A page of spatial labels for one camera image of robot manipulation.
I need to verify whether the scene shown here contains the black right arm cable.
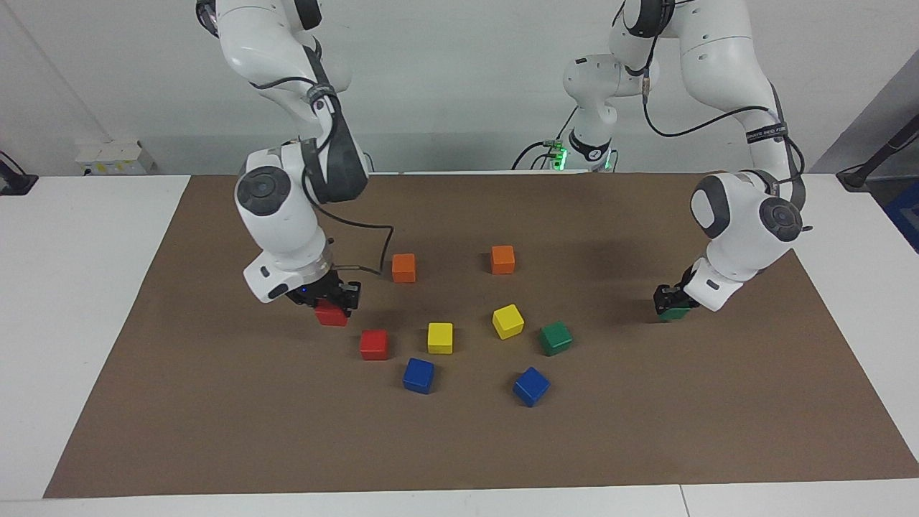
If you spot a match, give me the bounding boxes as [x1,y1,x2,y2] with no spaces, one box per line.
[248,43,396,278]

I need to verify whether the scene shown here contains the black base cables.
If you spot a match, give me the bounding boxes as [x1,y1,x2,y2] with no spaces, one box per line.
[510,106,579,172]

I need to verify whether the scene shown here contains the blue wooden cube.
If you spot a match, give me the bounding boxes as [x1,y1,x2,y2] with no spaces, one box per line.
[402,357,436,395]
[512,366,551,409]

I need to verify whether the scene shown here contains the red wooden cube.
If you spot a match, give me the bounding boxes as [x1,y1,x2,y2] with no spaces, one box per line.
[314,300,350,328]
[359,329,390,361]

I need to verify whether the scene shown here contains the brown table mat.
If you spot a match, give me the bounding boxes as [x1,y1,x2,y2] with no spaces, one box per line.
[42,172,919,500]

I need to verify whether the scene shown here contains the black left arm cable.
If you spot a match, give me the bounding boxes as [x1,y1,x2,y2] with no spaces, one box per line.
[639,43,808,213]

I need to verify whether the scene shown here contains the green lit connector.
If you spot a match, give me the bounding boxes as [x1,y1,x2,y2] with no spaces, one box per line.
[544,139,572,173]

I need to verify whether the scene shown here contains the black stand bracket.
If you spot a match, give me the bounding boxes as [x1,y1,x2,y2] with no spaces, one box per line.
[836,113,919,192]

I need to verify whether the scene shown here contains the white cardboard box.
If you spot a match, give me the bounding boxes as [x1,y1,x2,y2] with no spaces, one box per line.
[75,139,157,176]

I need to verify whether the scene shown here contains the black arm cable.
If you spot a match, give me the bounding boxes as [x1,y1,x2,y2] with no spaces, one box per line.
[248,43,396,278]
[639,43,808,213]

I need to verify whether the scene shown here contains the blue crate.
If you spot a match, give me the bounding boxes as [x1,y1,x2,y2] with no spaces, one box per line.
[883,178,919,253]

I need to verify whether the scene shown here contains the black table clamp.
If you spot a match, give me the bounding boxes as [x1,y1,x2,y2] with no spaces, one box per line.
[0,149,39,197]

